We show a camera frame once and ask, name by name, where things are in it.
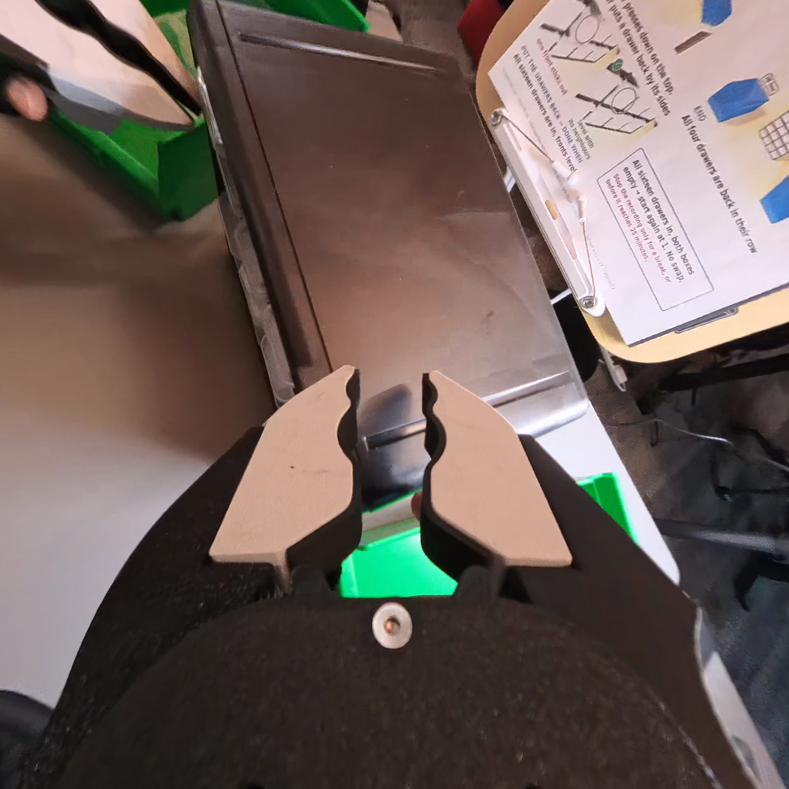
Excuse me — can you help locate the white desk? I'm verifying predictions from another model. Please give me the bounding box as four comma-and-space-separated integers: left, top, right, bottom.
0, 114, 697, 700

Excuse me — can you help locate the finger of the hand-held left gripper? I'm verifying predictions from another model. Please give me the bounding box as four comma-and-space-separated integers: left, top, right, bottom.
37, 0, 205, 119
0, 0, 193, 135

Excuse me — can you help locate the red bag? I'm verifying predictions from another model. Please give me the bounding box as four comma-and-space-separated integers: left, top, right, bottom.
457, 0, 514, 58

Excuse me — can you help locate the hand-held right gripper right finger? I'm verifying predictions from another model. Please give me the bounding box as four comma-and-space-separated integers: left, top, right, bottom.
418, 370, 575, 585

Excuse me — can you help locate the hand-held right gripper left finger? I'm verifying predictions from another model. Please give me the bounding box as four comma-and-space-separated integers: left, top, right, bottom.
208, 364, 365, 586

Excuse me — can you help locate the black drawer cabinet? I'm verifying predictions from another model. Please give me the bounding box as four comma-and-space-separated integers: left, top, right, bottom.
186, 0, 589, 503

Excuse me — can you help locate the green plastic bin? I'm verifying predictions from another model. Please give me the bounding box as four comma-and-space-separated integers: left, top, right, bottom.
339, 471, 637, 600
49, 0, 371, 223

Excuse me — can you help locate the black office chair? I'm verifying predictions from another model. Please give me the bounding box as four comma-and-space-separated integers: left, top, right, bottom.
653, 514, 789, 611

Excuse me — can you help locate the white page holder bar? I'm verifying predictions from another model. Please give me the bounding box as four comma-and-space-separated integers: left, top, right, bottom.
491, 108, 600, 318

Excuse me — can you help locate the person's left hand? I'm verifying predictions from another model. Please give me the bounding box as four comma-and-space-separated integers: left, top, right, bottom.
3, 77, 50, 122

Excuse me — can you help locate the instruction sheet on board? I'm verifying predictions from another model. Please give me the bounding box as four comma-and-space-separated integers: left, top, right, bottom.
475, 0, 789, 366

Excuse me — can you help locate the printed instruction sheet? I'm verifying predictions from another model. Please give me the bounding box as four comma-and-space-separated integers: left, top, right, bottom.
487, 0, 789, 347

